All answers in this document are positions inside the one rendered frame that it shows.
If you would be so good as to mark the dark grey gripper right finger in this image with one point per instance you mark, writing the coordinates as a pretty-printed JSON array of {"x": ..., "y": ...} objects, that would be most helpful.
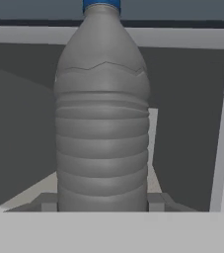
[{"x": 157, "y": 203}]

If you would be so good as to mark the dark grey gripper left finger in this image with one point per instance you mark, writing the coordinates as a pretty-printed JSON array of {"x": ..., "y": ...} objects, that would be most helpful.
[{"x": 47, "y": 203}]

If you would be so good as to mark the grey water bottle blue cap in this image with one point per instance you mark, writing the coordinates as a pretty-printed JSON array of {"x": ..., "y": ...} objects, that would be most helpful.
[{"x": 102, "y": 131}]

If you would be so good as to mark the white fridge with dark interior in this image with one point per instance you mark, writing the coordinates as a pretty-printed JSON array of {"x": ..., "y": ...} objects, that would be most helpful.
[{"x": 18, "y": 131}]

